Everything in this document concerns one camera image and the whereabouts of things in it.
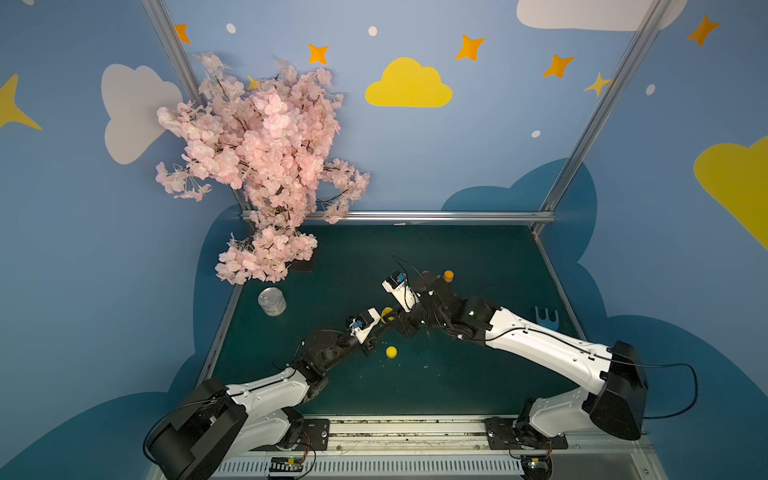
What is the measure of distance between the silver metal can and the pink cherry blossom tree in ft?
0.61

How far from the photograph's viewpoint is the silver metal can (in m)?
0.94

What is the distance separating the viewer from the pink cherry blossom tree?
2.01ft
